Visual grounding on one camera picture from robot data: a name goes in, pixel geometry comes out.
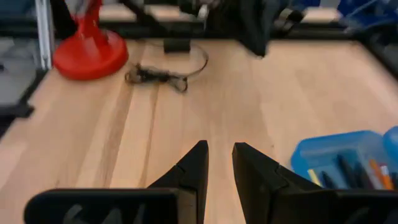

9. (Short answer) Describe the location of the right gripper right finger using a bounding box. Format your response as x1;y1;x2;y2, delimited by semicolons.
232;141;398;224

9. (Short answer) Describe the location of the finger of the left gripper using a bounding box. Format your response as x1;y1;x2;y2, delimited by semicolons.
254;0;306;58
237;0;261;57

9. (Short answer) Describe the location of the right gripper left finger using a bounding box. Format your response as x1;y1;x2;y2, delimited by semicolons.
23;139;210;224

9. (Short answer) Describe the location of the yellow highlighter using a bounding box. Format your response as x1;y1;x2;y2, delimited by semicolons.
307;168;323;188

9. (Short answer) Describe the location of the black pen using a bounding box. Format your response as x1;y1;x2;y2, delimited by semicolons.
354;161;374;190
336;153;359;189
320;170;335;189

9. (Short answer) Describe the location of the orange pencil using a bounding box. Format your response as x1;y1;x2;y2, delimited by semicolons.
379;164;396;191
368;158;387;190

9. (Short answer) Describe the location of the blue plastic supply box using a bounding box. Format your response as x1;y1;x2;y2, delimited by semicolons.
290;125;398;192

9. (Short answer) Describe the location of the blue storage bin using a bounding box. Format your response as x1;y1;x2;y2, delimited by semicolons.
336;0;398;34

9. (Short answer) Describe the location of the red desk lamp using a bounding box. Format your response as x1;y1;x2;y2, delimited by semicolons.
52;0;130;82

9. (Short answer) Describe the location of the silver aluminium profile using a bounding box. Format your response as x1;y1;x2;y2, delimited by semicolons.
34;0;55;72

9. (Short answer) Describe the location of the black lamp cable with switch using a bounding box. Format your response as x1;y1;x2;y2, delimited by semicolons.
124;38;210;95

